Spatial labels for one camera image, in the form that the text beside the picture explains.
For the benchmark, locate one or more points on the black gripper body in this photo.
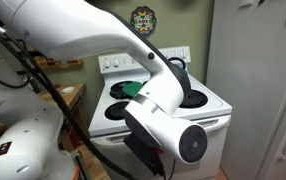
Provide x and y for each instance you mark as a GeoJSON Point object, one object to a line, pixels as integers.
{"type": "Point", "coordinates": [143, 153]}

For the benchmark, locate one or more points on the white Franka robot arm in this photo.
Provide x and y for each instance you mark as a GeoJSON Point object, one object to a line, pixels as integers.
{"type": "Point", "coordinates": [83, 26]}

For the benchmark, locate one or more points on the small black coil burner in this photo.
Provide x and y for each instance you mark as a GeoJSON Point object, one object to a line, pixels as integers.
{"type": "Point", "coordinates": [116, 110]}

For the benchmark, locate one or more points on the wooden robot platform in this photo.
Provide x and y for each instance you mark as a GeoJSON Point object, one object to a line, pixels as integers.
{"type": "Point", "coordinates": [93, 163]}

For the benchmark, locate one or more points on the green cloth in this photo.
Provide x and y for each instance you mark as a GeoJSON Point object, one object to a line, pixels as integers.
{"type": "Point", "coordinates": [132, 89]}

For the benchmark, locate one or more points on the black frying pan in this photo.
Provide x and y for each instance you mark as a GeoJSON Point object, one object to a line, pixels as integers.
{"type": "Point", "coordinates": [116, 88]}

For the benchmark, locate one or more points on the large black coil burner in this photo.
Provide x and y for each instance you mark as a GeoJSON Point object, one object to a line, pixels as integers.
{"type": "Point", "coordinates": [196, 99]}

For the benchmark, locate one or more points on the white electric stove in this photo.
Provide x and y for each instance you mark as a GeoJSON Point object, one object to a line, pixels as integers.
{"type": "Point", "coordinates": [213, 110]}

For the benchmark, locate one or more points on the wooden side table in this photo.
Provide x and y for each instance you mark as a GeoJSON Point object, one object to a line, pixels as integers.
{"type": "Point", "coordinates": [73, 100]}

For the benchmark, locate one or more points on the white stove knob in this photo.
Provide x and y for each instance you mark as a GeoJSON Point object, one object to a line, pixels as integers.
{"type": "Point", "coordinates": [116, 62]}
{"type": "Point", "coordinates": [183, 53]}
{"type": "Point", "coordinates": [175, 54]}
{"type": "Point", "coordinates": [107, 63]}

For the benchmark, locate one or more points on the small white dish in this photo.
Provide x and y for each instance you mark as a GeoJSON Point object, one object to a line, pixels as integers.
{"type": "Point", "coordinates": [68, 89]}

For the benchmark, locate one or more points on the white refrigerator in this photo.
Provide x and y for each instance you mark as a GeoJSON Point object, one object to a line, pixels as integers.
{"type": "Point", "coordinates": [243, 83]}

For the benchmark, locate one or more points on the white paper note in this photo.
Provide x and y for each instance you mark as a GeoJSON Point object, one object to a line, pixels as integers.
{"type": "Point", "coordinates": [245, 3]}

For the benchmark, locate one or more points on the small photo paper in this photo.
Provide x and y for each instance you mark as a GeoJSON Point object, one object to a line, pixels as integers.
{"type": "Point", "coordinates": [261, 2]}

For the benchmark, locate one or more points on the wooden wall shelf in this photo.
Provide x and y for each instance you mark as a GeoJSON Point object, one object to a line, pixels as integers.
{"type": "Point", "coordinates": [63, 62]}

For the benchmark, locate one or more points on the colourful decorative wall plate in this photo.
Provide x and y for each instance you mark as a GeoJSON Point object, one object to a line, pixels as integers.
{"type": "Point", "coordinates": [143, 20]}

